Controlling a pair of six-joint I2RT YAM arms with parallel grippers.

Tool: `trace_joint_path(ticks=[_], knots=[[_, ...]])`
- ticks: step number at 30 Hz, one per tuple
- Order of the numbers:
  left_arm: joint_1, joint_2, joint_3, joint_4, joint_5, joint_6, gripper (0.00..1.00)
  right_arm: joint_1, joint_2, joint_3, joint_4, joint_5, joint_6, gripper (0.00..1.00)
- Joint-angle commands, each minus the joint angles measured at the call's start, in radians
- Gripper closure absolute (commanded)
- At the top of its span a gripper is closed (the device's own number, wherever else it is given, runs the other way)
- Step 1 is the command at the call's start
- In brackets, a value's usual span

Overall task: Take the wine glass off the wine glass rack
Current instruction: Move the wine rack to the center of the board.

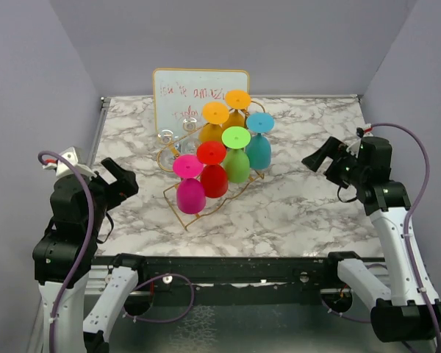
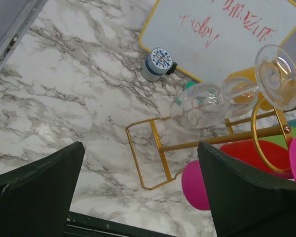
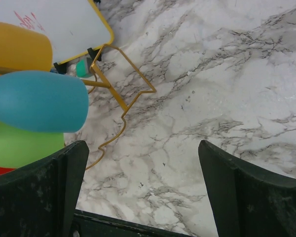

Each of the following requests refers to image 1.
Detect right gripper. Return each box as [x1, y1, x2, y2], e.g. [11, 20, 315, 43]
[303, 135, 368, 188]

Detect front clear wine glass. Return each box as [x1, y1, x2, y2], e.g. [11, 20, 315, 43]
[157, 127, 180, 171]

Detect front orange wine glass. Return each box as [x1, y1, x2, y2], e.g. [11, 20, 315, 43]
[199, 101, 229, 143]

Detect red wine glass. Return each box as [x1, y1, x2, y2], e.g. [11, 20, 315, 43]
[196, 141, 229, 199]

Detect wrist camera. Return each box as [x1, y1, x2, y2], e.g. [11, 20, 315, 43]
[38, 146, 96, 179]
[346, 128, 392, 168]

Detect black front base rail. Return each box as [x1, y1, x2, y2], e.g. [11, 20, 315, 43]
[91, 255, 354, 306]

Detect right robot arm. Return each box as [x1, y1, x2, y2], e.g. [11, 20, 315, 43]
[302, 136, 441, 343]

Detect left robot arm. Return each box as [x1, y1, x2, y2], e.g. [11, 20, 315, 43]
[32, 150, 148, 352]

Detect pink wine glass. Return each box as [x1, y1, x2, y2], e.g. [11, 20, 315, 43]
[173, 154, 206, 215]

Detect gold wire glass rack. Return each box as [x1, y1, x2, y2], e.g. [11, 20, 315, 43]
[157, 99, 265, 229]

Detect green wine glass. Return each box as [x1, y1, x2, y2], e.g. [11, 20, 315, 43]
[222, 126, 251, 184]

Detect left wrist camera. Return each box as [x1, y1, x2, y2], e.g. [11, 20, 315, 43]
[38, 146, 96, 179]

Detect orange wine glass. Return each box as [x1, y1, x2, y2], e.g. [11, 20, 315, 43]
[199, 101, 229, 143]
[223, 90, 251, 129]

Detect yellow framed whiteboard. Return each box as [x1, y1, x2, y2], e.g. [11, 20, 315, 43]
[152, 68, 250, 132]

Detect rear orange wine glass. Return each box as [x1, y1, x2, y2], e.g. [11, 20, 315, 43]
[223, 90, 251, 129]

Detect clear wine glass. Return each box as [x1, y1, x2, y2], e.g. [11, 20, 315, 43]
[157, 127, 180, 171]
[180, 116, 201, 154]

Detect teal wine glass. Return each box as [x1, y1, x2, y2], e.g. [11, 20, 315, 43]
[245, 113, 274, 170]

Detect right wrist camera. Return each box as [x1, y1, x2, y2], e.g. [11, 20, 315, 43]
[346, 128, 392, 168]

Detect rear clear wine glass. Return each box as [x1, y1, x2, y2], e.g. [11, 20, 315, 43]
[180, 116, 201, 154]

